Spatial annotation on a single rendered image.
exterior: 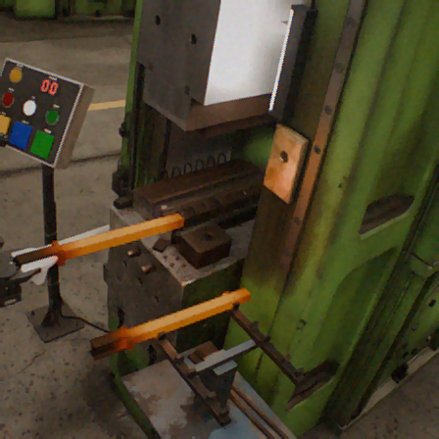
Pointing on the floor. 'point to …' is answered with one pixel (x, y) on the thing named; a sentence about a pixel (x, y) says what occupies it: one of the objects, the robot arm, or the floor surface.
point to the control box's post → (50, 232)
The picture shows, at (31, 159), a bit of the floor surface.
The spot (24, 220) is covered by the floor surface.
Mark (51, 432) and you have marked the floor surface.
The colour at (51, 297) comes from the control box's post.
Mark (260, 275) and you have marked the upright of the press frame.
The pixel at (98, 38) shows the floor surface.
